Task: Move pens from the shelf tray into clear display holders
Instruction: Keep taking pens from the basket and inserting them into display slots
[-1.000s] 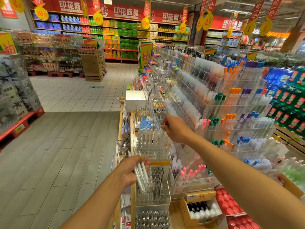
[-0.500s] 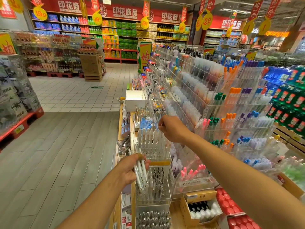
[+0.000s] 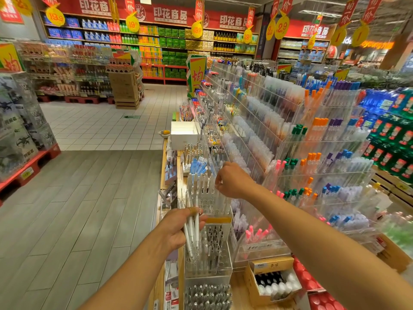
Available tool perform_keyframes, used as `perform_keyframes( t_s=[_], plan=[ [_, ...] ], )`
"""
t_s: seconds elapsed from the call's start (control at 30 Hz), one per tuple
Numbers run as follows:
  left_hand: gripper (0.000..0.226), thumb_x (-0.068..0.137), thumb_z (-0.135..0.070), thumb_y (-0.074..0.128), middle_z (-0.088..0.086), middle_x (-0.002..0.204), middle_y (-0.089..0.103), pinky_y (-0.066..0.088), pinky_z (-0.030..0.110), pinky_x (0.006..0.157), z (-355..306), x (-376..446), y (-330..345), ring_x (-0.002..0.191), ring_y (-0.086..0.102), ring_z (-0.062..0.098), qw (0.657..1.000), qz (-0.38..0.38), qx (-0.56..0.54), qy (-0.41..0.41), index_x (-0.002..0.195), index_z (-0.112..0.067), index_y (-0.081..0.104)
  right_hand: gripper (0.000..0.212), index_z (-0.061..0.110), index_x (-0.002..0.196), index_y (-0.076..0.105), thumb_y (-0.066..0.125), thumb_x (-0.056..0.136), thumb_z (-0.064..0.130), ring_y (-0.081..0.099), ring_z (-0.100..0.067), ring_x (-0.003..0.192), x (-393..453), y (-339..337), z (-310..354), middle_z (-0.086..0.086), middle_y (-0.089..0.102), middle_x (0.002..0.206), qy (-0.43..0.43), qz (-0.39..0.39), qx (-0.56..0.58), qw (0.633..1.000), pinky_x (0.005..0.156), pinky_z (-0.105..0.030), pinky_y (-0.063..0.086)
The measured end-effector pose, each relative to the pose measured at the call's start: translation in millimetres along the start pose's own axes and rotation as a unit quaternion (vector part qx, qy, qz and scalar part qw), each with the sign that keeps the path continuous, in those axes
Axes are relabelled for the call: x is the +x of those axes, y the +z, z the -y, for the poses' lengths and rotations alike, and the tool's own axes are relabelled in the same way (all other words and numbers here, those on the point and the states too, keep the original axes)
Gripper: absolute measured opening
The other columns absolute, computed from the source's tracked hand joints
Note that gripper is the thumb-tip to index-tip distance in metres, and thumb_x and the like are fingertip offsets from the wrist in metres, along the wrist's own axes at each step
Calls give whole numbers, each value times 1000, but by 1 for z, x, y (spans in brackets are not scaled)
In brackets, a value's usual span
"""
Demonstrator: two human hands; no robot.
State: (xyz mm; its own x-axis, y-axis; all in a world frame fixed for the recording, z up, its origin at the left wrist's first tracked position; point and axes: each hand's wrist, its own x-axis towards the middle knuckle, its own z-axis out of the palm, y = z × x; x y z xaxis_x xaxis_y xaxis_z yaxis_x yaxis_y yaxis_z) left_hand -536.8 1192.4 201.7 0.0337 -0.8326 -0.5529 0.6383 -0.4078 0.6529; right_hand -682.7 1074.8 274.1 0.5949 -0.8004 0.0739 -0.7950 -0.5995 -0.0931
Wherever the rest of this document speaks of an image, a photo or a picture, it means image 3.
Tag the distant aisle shelves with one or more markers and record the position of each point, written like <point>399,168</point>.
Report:
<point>303,51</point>

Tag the green yellow promo sign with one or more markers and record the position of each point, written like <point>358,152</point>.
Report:
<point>197,74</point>

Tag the tray of red-capped glue sticks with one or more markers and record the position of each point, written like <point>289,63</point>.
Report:
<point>308,274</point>
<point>329,301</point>

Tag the clear pen bundle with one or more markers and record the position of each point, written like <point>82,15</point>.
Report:
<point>192,237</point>

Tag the cardboard box of white glue sticks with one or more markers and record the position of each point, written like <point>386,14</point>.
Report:
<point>274,282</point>

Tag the person's right hand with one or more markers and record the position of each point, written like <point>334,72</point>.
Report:
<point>237,182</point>

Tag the row of pale green bottles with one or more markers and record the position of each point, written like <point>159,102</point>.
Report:
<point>399,230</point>

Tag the row of black white boxes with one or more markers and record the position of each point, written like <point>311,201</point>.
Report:
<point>22,126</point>

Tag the green arrow floor sticker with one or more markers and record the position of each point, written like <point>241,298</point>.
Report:
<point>132,115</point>

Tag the row of hanging yellow tags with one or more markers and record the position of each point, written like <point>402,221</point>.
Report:
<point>55,16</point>

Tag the red wall sign band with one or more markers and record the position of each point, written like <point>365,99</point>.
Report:
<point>168,13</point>

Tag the wall shelves of coloured bottles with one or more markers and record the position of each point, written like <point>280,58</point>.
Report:
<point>168,45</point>

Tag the large tiered acrylic pen rack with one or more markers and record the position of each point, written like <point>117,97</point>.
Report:
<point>264,247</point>

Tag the stack of blue packets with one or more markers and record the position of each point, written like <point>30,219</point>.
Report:
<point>377,102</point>

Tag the person's left hand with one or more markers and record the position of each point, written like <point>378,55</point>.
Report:
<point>174,230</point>

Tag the person's left forearm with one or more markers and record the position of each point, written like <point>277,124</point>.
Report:
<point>126,281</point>

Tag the clear acrylic pen display tower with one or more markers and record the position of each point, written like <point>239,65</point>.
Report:
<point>216,268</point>

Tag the person's right forearm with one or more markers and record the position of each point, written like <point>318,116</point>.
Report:
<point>329,252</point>

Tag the row of hanging stationery packets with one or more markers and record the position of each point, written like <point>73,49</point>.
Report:
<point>169,180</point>

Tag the bunch of blue-cap pens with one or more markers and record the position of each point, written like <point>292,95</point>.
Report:
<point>198,166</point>

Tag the white square box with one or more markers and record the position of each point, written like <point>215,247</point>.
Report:
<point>185,135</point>

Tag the red low goods shelf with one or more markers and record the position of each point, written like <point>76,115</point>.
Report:
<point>29,171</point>
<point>74,98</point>

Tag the yellow green price card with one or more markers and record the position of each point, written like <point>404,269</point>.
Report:
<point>10,58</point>

